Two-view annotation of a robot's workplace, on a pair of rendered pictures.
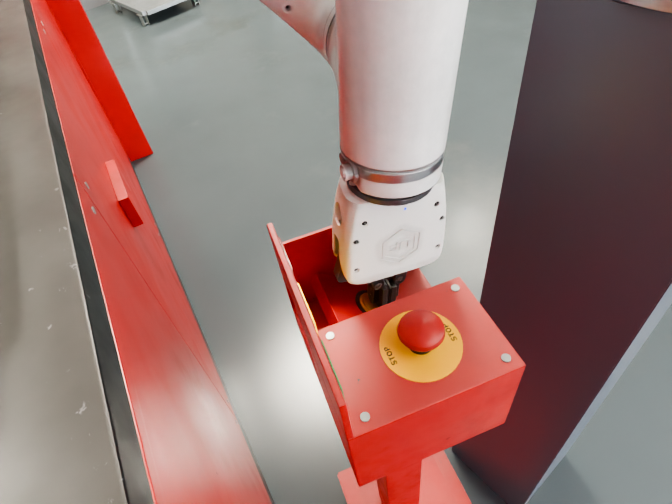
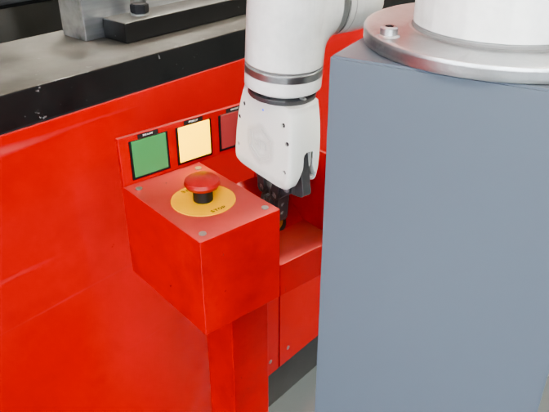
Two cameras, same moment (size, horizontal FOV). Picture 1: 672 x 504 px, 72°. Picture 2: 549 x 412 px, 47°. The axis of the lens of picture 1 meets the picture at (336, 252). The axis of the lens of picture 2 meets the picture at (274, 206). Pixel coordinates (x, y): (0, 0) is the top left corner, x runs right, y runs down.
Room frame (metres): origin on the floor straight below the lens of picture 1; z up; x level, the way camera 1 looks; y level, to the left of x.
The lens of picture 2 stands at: (0.00, -0.64, 1.12)
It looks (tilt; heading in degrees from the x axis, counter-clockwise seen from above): 30 degrees down; 63
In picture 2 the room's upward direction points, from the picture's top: straight up
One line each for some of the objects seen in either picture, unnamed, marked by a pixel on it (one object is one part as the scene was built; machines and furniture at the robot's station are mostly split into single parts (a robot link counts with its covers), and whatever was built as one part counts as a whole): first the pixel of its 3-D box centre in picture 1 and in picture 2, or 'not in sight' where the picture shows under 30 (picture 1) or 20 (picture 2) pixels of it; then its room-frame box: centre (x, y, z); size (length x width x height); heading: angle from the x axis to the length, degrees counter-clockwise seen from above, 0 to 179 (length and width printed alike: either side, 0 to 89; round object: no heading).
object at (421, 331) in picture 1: (420, 337); (203, 190); (0.21, -0.06, 0.79); 0.04 x 0.04 x 0.04
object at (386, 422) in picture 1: (388, 326); (232, 206); (0.25, -0.04, 0.75); 0.20 x 0.16 x 0.18; 13
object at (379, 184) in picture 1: (388, 158); (282, 73); (0.31, -0.06, 0.91); 0.09 x 0.08 x 0.03; 103
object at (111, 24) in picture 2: not in sight; (190, 13); (0.35, 0.34, 0.89); 0.30 x 0.05 x 0.03; 22
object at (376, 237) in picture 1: (387, 214); (279, 127); (0.31, -0.05, 0.85); 0.10 x 0.07 x 0.11; 103
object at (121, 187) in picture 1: (123, 192); not in sight; (0.78, 0.40, 0.59); 0.15 x 0.02 x 0.07; 22
